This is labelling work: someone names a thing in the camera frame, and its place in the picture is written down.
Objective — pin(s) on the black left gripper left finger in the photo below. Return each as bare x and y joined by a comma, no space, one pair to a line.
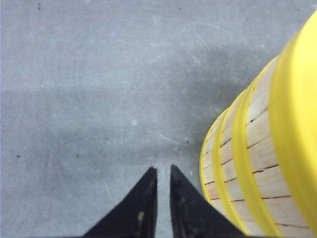
135,216

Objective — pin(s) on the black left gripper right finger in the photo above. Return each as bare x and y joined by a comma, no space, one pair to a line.
192,216

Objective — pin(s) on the bamboo steamer basket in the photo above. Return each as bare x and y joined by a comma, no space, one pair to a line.
206,171

